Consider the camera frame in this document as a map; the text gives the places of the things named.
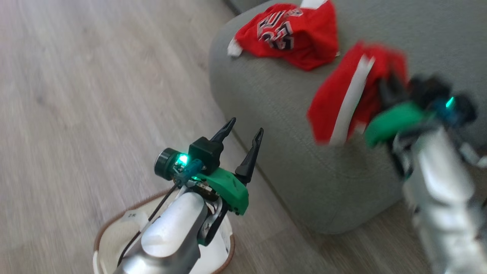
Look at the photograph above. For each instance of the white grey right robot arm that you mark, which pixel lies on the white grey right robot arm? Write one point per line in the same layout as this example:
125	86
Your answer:
445	198

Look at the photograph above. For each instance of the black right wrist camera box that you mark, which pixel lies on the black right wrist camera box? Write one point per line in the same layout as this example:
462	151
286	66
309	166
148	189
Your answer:
430	91

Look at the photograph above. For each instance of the red basketball jersey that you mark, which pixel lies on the red basketball jersey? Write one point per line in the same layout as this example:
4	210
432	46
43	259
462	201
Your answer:
300	42

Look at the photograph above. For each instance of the grey-green fabric sofa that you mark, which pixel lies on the grey-green fabric sofa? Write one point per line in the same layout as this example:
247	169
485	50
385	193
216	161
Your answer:
274	137

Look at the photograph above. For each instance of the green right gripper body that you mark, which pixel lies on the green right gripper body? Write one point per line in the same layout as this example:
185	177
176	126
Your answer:
392	121

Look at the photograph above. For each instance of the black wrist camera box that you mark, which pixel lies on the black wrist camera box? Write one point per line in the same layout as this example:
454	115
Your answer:
430	91
205	154

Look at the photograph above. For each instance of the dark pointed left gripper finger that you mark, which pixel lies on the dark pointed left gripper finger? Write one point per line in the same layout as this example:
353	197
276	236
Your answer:
224	131
249	160

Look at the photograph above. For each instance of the white brown-rimmed laundry basket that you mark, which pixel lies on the white brown-rimmed laundry basket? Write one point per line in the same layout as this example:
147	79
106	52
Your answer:
114	236

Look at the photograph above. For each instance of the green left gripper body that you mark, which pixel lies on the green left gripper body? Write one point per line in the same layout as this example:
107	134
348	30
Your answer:
228	190

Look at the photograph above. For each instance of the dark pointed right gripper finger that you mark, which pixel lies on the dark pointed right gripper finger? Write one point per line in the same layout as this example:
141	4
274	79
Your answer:
400	85
386	93

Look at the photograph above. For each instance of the red white-striped shorts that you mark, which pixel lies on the red white-striped shorts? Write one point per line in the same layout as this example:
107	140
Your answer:
331	102

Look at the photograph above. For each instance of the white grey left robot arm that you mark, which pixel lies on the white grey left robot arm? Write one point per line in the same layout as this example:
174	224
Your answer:
175	232

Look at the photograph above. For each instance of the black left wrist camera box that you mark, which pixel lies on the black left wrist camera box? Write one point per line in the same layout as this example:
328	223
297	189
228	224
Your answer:
205	154

